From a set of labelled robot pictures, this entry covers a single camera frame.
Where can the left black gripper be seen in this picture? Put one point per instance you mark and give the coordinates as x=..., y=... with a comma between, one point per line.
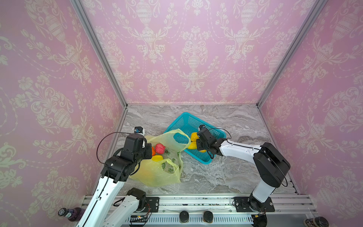
x=148, y=147

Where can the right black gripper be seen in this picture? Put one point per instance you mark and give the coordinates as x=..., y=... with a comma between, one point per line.
x=200, y=143

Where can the yellow lemon fruit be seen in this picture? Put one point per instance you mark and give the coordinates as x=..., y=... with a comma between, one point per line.
x=194, y=137

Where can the yellow mango fruit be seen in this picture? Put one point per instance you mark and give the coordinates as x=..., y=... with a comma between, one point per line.
x=157, y=158
x=193, y=146

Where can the red fruit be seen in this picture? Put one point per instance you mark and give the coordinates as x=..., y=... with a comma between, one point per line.
x=160, y=149

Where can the yellow plastic bag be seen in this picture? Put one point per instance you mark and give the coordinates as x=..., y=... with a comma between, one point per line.
x=158, y=173

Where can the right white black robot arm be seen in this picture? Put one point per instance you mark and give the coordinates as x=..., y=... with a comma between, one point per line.
x=270, y=163

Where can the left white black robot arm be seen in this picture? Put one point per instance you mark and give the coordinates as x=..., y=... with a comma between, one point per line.
x=123, y=163

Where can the right black round knob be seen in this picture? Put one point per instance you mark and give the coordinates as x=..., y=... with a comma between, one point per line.
x=208, y=217

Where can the black round knob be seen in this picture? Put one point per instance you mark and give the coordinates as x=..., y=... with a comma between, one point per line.
x=184, y=217
x=208, y=217

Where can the left black round knob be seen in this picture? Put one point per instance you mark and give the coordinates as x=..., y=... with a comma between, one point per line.
x=184, y=217

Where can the purple plastic bottle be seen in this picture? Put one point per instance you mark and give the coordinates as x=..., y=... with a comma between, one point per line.
x=73, y=215

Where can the dark jar bottom right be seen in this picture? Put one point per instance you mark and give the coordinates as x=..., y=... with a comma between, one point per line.
x=316, y=222

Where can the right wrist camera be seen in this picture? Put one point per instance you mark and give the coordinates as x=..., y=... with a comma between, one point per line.
x=201, y=126

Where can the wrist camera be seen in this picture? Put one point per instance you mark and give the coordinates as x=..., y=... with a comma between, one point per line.
x=139, y=130
x=201, y=126

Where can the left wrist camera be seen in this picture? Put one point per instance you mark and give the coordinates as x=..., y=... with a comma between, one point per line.
x=139, y=130

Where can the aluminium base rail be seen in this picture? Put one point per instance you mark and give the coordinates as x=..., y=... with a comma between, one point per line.
x=226, y=208

